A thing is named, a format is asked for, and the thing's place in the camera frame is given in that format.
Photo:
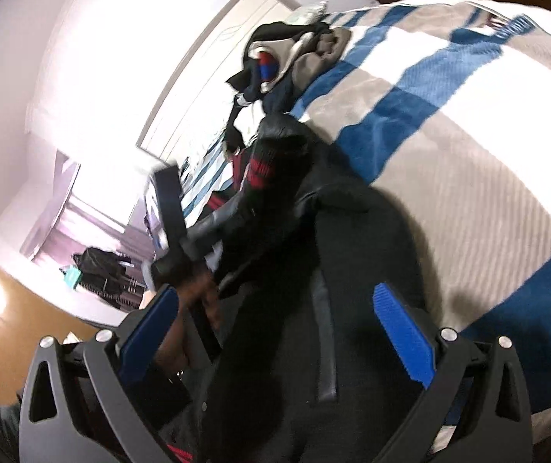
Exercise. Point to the white headboard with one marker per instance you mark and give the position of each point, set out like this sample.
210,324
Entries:
207,72

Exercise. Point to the window with curtain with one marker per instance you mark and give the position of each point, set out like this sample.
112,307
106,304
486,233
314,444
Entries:
87,202

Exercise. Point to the pile of dark clothes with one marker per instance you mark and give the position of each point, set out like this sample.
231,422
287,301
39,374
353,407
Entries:
285,62

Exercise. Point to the blue white striped blanket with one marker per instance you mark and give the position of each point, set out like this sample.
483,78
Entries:
473,130

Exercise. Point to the white plastic packet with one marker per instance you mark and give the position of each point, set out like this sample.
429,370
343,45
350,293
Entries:
309,12

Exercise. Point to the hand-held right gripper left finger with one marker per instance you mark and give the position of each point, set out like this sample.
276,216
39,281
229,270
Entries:
152,320

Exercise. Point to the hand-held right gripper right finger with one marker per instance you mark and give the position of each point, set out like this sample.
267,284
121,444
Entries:
403,333

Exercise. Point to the person's left hand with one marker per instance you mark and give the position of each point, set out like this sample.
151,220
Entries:
200,294

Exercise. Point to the black jacket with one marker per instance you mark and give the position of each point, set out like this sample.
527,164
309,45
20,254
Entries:
352,231

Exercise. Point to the black bag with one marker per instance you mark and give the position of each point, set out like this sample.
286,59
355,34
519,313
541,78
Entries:
104,275

